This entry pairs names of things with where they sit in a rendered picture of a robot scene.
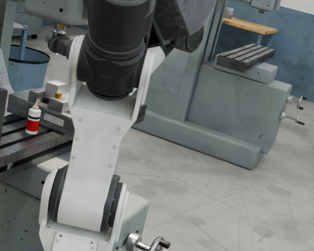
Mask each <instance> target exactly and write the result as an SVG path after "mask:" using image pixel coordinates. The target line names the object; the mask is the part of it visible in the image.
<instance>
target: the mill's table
mask: <svg viewBox="0 0 314 251"><path fill-rule="evenodd" d="M146 108H147V105H146V104H143V105H140V109H139V113H138V117H137V119H136V121H135V122H134V123H133V125H135V124H137V123H140V122H142V121H144V117H145V113H146ZM26 125H27V119H25V118H22V117H20V116H17V115H15V114H12V115H8V116H4V120H3V126H2V133H1V140H0V180H2V179H5V178H7V177H9V176H12V175H14V174H17V173H19V172H21V171H24V170H26V169H29V168H31V167H33V166H36V165H38V164H41V163H43V162H46V161H48V160H50V159H53V158H55V157H58V156H60V155H62V154H65V153H67V152H70V151H71V149H72V143H73V137H71V136H68V135H65V134H63V133H60V132H58V131H55V130H53V129H50V128H48V127H45V126H43V125H40V124H39V127H38V133H37V134H28V133H26Z"/></svg>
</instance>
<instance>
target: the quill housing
mask: <svg viewBox="0 0 314 251"><path fill-rule="evenodd" d="M24 9H25V11H26V12H27V13H28V14H30V15H33V16H36V17H39V18H42V19H46V20H49V21H52V22H55V23H58V24H61V25H65V26H70V25H88V20H86V19H83V18H82V17H83V11H84V5H83V0H25V3H24Z"/></svg>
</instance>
